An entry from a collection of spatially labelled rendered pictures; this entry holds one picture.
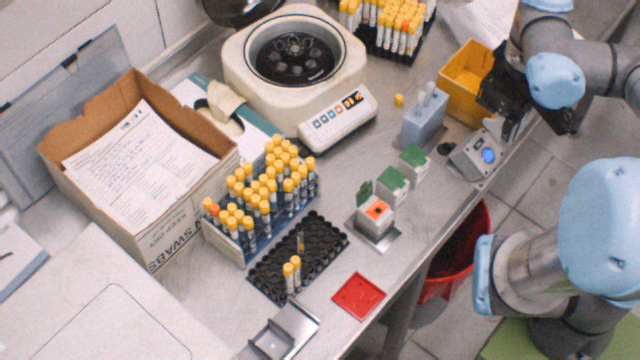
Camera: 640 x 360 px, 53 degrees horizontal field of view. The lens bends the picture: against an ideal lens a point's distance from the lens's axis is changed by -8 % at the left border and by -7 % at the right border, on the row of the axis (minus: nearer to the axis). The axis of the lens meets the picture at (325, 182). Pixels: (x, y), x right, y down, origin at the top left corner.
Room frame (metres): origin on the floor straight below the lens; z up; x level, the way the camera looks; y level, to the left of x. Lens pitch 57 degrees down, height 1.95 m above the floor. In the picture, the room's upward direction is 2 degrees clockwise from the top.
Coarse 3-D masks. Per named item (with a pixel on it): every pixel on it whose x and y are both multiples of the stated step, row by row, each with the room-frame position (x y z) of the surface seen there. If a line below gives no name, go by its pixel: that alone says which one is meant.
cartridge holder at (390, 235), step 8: (352, 216) 0.62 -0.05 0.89; (344, 224) 0.61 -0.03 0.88; (352, 224) 0.61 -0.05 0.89; (360, 224) 0.59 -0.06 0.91; (392, 224) 0.60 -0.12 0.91; (360, 232) 0.59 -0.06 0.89; (368, 232) 0.58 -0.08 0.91; (384, 232) 0.58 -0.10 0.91; (392, 232) 0.59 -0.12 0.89; (400, 232) 0.59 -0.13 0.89; (368, 240) 0.58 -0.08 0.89; (376, 240) 0.57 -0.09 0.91; (384, 240) 0.58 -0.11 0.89; (392, 240) 0.58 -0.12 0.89; (376, 248) 0.56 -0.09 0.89; (384, 248) 0.56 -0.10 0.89
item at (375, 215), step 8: (368, 200) 0.62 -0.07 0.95; (376, 200) 0.62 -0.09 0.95; (360, 208) 0.60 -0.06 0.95; (368, 208) 0.60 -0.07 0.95; (376, 208) 0.60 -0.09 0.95; (384, 208) 0.60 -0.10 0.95; (360, 216) 0.60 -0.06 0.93; (368, 216) 0.59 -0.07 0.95; (376, 216) 0.59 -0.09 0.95; (384, 216) 0.59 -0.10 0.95; (392, 216) 0.60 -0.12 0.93; (368, 224) 0.58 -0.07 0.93; (376, 224) 0.58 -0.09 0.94; (384, 224) 0.58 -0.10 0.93; (376, 232) 0.57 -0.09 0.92
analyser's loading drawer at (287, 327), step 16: (288, 304) 0.44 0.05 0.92; (272, 320) 0.40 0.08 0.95; (288, 320) 0.41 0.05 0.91; (304, 320) 0.41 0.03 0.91; (320, 320) 0.40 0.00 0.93; (256, 336) 0.38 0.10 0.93; (272, 336) 0.38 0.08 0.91; (288, 336) 0.37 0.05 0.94; (304, 336) 0.38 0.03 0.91; (240, 352) 0.35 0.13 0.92; (256, 352) 0.35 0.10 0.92; (272, 352) 0.35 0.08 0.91; (288, 352) 0.35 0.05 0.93
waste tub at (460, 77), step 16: (464, 48) 0.98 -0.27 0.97; (480, 48) 0.98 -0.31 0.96; (448, 64) 0.92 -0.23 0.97; (464, 64) 0.99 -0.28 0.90; (480, 64) 0.98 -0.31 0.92; (448, 80) 0.88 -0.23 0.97; (464, 80) 0.96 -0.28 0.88; (480, 80) 0.97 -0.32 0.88; (464, 96) 0.86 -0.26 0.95; (480, 96) 0.84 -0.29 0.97; (448, 112) 0.87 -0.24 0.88; (464, 112) 0.85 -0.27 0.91; (480, 112) 0.83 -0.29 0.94
